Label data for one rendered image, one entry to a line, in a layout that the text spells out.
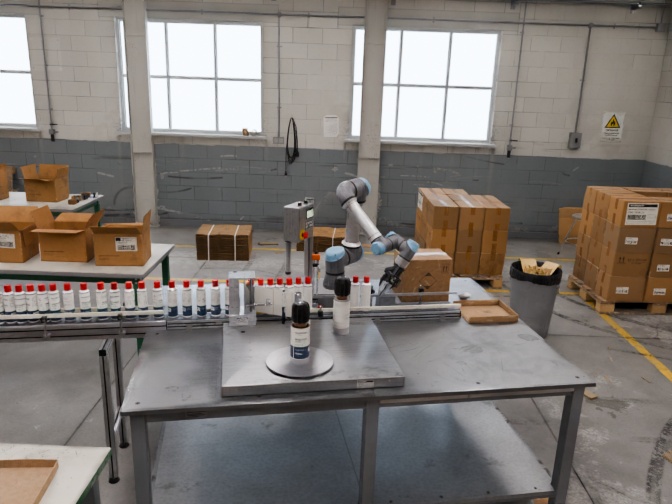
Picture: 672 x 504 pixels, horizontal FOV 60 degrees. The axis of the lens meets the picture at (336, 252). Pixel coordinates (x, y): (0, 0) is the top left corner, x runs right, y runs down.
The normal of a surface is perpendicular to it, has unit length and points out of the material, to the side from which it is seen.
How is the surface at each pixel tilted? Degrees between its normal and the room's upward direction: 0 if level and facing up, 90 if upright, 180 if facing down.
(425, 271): 90
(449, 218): 90
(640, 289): 90
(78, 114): 90
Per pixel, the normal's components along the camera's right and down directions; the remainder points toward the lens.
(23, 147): -0.01, 0.28
